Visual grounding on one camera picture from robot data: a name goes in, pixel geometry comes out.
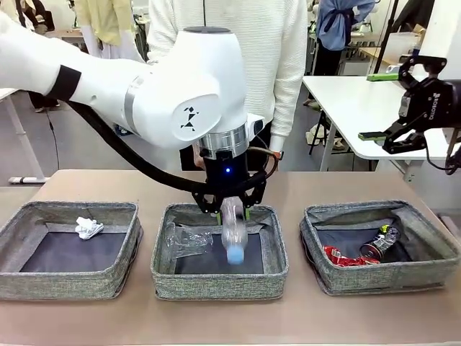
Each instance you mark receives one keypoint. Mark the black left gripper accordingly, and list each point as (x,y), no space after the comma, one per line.
(227,176)

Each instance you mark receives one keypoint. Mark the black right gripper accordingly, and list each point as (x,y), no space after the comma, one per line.
(436,104)

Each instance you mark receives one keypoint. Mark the clear bottle pink label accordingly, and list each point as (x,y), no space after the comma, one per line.
(234,234)

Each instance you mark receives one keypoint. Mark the crushed clear plastic bottle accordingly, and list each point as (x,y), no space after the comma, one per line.
(187,241)

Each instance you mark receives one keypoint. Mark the crushed red soda can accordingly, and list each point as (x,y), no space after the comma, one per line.
(338,257)

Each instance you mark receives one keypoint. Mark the white paper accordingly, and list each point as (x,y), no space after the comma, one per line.
(88,229)

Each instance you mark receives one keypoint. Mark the black purple drink can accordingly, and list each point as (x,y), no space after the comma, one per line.
(378,245)

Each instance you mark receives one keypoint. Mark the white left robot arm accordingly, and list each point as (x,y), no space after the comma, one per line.
(162,90)

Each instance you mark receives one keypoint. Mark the wooden workbench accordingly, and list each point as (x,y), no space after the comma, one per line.
(381,59)

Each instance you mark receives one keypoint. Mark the white storage bin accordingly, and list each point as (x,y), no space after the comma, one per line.
(405,47)

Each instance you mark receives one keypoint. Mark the orange wrist watch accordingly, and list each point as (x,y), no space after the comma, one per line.
(279,155)

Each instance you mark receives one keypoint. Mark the black stand pole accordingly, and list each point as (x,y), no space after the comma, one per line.
(385,36)

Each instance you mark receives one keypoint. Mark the large white table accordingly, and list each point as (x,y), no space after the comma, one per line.
(342,97)

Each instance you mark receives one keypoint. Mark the grey fabric basket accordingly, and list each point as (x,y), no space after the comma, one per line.
(72,284)
(216,286)
(378,281)

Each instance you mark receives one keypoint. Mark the beige bag under table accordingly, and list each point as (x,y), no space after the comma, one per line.
(320,135)

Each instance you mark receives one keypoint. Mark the bystander in blue shirt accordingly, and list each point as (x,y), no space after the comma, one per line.
(338,25)

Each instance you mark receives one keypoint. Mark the white knit sweater torso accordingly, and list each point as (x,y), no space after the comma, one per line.
(273,54)

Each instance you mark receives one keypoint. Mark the bystander in yellow jacket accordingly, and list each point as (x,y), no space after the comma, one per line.
(104,29)

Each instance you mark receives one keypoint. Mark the small white table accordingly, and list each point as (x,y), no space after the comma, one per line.
(18,119)

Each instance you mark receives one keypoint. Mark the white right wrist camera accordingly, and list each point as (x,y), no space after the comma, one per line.
(393,68)

